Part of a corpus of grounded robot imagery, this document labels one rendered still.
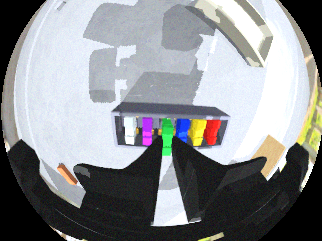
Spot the small white block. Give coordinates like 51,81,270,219
55,1,65,11

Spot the blue fuse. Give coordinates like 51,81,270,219
176,118,190,142

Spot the white shallow tray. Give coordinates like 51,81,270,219
195,0,276,68

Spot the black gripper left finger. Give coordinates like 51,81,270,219
74,136,163,226

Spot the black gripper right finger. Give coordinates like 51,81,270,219
171,136,267,223

